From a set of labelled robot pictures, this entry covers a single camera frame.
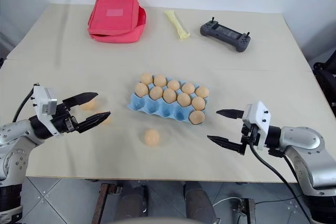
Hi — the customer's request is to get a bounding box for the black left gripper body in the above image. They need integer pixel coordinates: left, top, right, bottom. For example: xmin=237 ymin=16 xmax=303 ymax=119
xmin=50 ymin=103 xmax=80 ymax=136

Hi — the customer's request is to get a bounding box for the black floor cable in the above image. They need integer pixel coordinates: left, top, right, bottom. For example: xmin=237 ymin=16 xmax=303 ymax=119
xmin=255 ymin=199 xmax=291 ymax=207

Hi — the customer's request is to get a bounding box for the black stand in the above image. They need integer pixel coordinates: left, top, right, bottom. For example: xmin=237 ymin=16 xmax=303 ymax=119
xmin=311 ymin=50 xmax=336 ymax=120

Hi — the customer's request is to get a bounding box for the pale yellow folded pouch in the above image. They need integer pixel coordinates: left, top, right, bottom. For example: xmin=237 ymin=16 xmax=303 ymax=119
xmin=164 ymin=9 xmax=191 ymax=40

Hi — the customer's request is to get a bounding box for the grey handheld remote controller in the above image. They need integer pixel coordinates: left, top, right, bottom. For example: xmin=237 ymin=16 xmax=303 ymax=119
xmin=199 ymin=17 xmax=251 ymax=53

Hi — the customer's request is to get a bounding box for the red fabric bag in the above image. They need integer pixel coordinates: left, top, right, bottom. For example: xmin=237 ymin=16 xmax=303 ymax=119
xmin=87 ymin=0 xmax=147 ymax=44

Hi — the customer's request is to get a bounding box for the dark rounded shape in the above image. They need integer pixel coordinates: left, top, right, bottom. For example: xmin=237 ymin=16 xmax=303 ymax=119
xmin=183 ymin=182 xmax=219 ymax=224
xmin=120 ymin=182 xmax=150 ymax=217

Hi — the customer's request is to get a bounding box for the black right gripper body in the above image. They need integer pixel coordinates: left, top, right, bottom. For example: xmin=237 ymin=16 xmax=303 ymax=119
xmin=239 ymin=122 xmax=260 ymax=155

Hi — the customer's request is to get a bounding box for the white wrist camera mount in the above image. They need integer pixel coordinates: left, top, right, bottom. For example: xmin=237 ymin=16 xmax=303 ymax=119
xmin=33 ymin=84 xmax=58 ymax=136
xmin=241 ymin=100 xmax=271 ymax=152

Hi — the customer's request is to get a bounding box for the rusty metal table leg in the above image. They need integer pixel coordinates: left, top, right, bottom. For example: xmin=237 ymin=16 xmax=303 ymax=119
xmin=229 ymin=197 xmax=257 ymax=224
xmin=91 ymin=183 xmax=124 ymax=224

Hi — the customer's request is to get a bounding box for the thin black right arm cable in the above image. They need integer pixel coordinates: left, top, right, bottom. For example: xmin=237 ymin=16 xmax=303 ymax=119
xmin=267 ymin=148 xmax=312 ymax=202

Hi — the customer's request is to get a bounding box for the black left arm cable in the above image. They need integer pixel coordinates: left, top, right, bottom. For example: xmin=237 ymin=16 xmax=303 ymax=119
xmin=12 ymin=87 xmax=37 ymax=124

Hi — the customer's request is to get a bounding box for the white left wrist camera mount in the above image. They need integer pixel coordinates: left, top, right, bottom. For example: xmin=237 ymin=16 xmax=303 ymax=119
xmin=33 ymin=84 xmax=58 ymax=136

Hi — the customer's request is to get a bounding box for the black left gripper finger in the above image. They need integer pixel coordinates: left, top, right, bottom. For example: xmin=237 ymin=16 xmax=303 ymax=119
xmin=77 ymin=111 xmax=111 ymax=134
xmin=62 ymin=92 xmax=99 ymax=110

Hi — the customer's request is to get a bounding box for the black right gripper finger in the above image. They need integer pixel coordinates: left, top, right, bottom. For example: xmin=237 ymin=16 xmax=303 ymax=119
xmin=215 ymin=108 xmax=247 ymax=120
xmin=206 ymin=135 xmax=247 ymax=156

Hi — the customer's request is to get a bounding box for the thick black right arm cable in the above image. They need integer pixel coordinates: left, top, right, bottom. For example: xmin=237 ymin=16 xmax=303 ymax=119
xmin=248 ymin=144 xmax=315 ymax=224

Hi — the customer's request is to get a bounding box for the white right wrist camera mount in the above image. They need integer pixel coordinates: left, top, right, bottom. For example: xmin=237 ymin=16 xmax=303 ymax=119
xmin=241 ymin=100 xmax=271 ymax=152

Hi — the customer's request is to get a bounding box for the blue egg carton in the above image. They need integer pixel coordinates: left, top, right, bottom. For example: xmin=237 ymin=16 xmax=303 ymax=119
xmin=127 ymin=78 xmax=211 ymax=125

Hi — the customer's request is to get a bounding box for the white floor cable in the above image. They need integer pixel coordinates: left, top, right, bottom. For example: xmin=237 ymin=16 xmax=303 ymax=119
xmin=212 ymin=196 xmax=237 ymax=208

